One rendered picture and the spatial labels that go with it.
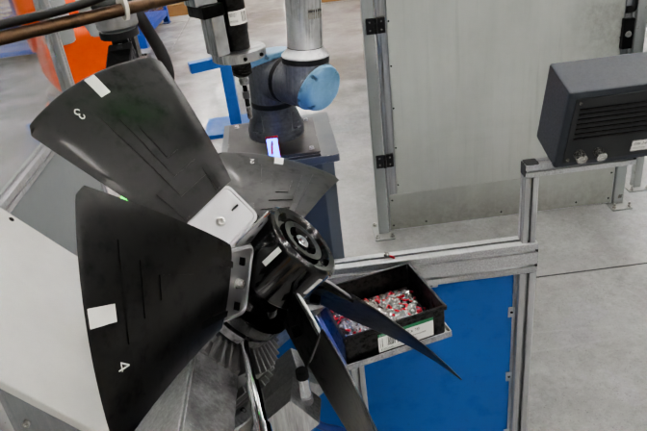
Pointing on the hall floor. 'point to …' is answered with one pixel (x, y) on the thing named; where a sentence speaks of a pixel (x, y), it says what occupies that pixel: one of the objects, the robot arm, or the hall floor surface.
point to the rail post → (524, 318)
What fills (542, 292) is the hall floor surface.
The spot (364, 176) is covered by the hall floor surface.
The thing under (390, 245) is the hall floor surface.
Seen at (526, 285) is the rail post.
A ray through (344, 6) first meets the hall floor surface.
